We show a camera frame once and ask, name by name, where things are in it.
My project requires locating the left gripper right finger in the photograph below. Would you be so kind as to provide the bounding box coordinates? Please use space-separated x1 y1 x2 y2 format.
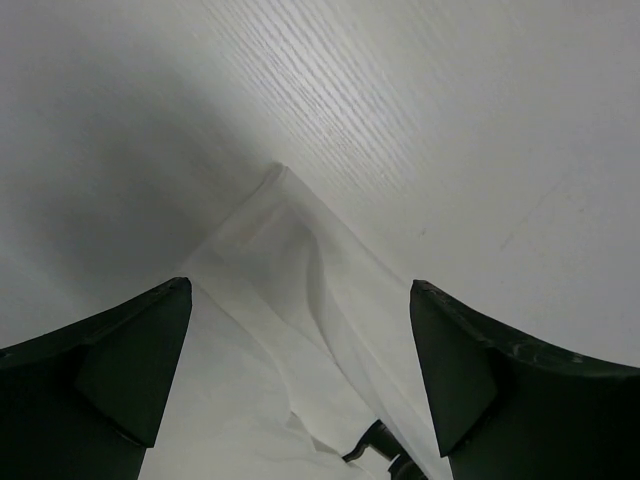
410 280 639 479

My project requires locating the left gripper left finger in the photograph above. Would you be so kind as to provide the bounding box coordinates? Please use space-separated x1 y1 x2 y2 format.
1 277 192 479

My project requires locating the white t-shirt with robot print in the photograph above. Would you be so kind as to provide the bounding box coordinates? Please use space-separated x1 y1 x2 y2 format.
141 165 451 479

